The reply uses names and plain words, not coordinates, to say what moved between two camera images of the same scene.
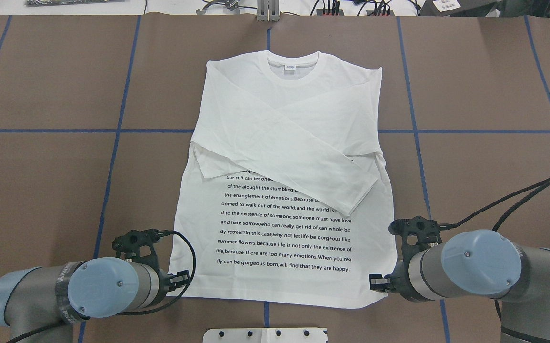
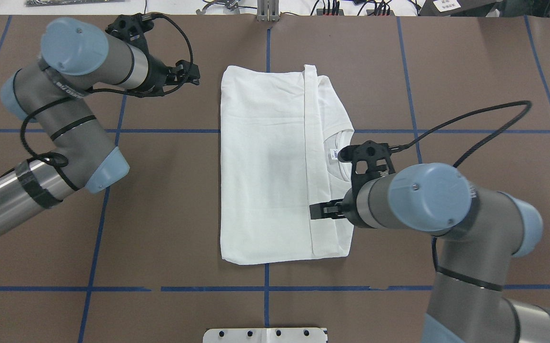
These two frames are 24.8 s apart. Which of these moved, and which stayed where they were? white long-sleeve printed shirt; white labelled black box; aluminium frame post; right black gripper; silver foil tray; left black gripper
Moved: right black gripper; white long-sleeve printed shirt; left black gripper
Stayed: aluminium frame post; silver foil tray; white labelled black box
